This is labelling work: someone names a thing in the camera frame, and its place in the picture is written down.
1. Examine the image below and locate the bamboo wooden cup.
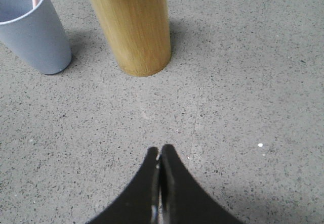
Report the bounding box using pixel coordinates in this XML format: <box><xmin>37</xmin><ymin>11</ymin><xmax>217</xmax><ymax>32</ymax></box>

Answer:
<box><xmin>90</xmin><ymin>0</ymin><xmax>171</xmax><ymax>76</ymax></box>

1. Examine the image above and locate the blue plastic cup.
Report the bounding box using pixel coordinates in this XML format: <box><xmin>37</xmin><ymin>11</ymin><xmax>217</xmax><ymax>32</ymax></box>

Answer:
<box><xmin>1</xmin><ymin>0</ymin><xmax>72</xmax><ymax>75</ymax></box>

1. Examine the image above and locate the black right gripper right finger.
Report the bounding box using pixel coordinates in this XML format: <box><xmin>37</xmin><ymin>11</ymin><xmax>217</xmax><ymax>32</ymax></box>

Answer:
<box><xmin>160</xmin><ymin>144</ymin><xmax>242</xmax><ymax>223</ymax></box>

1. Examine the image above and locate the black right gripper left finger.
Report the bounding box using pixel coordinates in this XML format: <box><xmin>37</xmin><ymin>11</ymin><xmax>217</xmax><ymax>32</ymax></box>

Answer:
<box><xmin>89</xmin><ymin>147</ymin><xmax>160</xmax><ymax>223</ymax></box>

